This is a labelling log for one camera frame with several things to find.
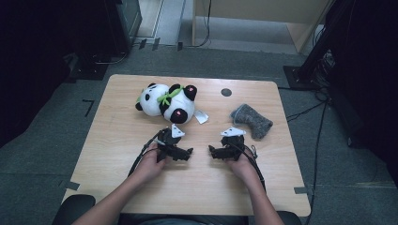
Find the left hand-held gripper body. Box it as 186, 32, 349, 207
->
155, 123, 186, 163

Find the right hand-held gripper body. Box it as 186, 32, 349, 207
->
219, 126, 247, 161

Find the grey fuzzy sock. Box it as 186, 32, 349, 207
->
229, 103, 274, 141

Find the panda plush toy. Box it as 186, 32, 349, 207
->
134, 82, 209, 126

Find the person's right hand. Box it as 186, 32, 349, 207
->
225, 149, 261, 186

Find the person's left hand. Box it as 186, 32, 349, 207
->
133, 142, 171, 186

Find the person's dark clothing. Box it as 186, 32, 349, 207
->
117, 213, 250, 225

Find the black chair armrest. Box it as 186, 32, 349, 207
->
276, 210, 303, 225
51, 194, 97, 225

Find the black cabinet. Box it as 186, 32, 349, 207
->
104, 0, 144, 56

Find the black metal stand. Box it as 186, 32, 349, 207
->
283, 0, 358, 92

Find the light wooden furniture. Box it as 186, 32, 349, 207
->
191, 0, 333, 54

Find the dark curtain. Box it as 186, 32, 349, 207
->
0, 0, 109, 148
325, 0, 398, 188

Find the right hand-held gripper black cable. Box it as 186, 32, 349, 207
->
229, 142, 268, 192

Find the hand-held gripper black cable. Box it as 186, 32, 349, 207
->
127, 130, 165, 178
229, 142, 268, 192

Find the left hand-held gripper black cable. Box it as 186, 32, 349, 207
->
127, 130, 165, 178

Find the short black floor cable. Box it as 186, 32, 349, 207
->
285, 100, 328, 123

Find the long black floor cable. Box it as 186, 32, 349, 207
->
303, 101, 329, 225

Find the black looped floor cable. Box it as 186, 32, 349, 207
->
92, 51, 130, 66

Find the black stand base plate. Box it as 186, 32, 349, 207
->
69, 55, 111, 82

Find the tangled cable bundle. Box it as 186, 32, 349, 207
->
311, 50, 337, 101

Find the black hanging cable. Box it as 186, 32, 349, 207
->
187, 0, 213, 49

